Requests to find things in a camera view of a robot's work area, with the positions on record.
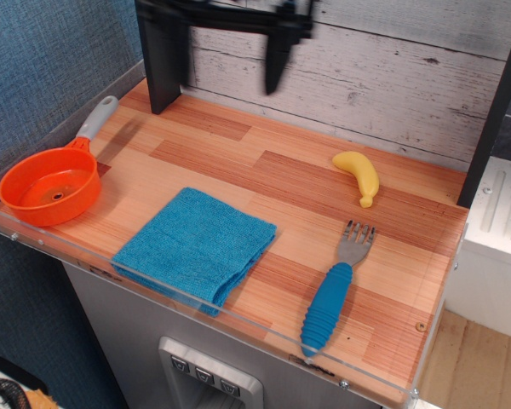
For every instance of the clear acrylic table guard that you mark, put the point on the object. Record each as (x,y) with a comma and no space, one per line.
(309,185)

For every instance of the dark grey right post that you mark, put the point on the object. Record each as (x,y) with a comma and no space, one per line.
(487,140)

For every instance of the dark grey post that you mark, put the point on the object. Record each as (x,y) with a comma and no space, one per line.
(487,140)
(165,43)

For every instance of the orange pot with grey handle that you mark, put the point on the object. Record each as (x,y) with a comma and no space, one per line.
(58,184)

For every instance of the yellow toy banana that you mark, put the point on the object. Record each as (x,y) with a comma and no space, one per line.
(358,165)

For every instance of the silver dispenser panel with buttons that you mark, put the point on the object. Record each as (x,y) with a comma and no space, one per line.
(197,380)

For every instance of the orange cloth item bottom left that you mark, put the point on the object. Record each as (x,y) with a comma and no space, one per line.
(39,400)

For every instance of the black mesh item bottom left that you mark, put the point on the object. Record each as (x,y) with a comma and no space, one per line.
(12,395)

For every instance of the dark grey left post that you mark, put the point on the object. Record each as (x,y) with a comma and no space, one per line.
(165,43)

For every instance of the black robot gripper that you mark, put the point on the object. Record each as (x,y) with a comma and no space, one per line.
(210,15)

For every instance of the folded blue cloth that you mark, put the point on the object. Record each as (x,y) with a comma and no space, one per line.
(196,250)

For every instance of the fork with blue handle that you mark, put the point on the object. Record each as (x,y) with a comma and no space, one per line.
(324,310)

